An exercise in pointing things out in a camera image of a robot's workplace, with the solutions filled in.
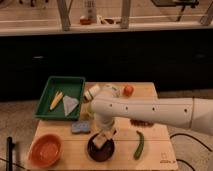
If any beige eraser block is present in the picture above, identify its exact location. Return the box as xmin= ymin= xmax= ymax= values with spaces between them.
xmin=92 ymin=134 xmax=107 ymax=149

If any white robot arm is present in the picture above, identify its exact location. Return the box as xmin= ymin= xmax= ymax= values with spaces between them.
xmin=91 ymin=95 xmax=213 ymax=136

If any dark purple bowl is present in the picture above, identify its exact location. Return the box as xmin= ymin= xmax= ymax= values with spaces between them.
xmin=87 ymin=135 xmax=115 ymax=162

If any orange bowl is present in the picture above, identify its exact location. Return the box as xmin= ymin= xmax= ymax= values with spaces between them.
xmin=28 ymin=134 xmax=62 ymax=168

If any red background bowl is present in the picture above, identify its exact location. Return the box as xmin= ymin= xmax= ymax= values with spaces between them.
xmin=80 ymin=18 xmax=92 ymax=25

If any blue sponge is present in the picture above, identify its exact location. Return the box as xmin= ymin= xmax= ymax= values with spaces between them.
xmin=71 ymin=121 xmax=90 ymax=134

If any green chili pepper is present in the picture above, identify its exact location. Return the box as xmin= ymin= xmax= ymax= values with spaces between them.
xmin=133 ymin=131 xmax=144 ymax=160

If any brown chocolate bar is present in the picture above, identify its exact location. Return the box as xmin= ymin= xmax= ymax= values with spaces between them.
xmin=130 ymin=119 xmax=154 ymax=127

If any white can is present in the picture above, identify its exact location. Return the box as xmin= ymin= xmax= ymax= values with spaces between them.
xmin=84 ymin=84 xmax=100 ymax=101

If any orange tomato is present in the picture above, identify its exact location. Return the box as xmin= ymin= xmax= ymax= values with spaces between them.
xmin=123 ymin=85 xmax=134 ymax=96

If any green plastic tray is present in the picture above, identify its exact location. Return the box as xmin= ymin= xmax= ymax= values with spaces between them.
xmin=35 ymin=76 xmax=85 ymax=121

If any black cable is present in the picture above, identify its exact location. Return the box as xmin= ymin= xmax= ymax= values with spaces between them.
xmin=169 ymin=132 xmax=208 ymax=171

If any black stand post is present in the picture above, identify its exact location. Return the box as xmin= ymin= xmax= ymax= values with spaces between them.
xmin=6 ymin=137 xmax=14 ymax=171

